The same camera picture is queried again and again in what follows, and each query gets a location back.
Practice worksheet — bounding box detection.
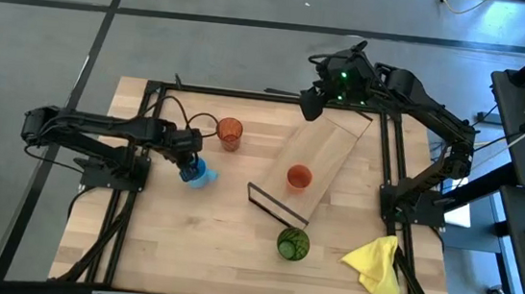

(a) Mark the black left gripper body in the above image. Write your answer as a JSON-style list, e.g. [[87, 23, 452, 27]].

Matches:
[[163, 125, 206, 165]]

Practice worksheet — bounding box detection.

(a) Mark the light blue plastic mug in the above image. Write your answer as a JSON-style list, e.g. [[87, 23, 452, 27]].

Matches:
[[186, 156, 221, 192]]

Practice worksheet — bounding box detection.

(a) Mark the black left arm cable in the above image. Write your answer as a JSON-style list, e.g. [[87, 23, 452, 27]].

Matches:
[[140, 91, 224, 140]]

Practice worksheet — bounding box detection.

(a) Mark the yellow floor cable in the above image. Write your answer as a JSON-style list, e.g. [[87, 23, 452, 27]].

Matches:
[[432, 0, 494, 19]]

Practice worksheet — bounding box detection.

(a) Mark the small orange cup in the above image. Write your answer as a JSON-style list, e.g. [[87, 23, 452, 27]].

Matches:
[[285, 162, 314, 195]]

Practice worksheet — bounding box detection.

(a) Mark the wooden cutting board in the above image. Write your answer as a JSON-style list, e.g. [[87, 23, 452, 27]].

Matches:
[[242, 98, 375, 236]]

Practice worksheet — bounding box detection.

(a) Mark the red faceted transparent cup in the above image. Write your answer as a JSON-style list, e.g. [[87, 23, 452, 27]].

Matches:
[[213, 115, 246, 154]]

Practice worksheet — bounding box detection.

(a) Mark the yellow cloth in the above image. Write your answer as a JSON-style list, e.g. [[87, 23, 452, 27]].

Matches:
[[336, 230, 409, 294]]

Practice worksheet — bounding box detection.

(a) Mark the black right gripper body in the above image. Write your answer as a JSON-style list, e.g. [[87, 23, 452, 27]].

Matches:
[[303, 35, 386, 109]]

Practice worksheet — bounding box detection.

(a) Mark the green faceted transparent cup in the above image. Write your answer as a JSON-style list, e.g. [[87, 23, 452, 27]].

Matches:
[[274, 225, 313, 263]]

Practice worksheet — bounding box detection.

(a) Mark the black aluminium table frame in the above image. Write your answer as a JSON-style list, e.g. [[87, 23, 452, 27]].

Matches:
[[48, 68, 474, 294]]

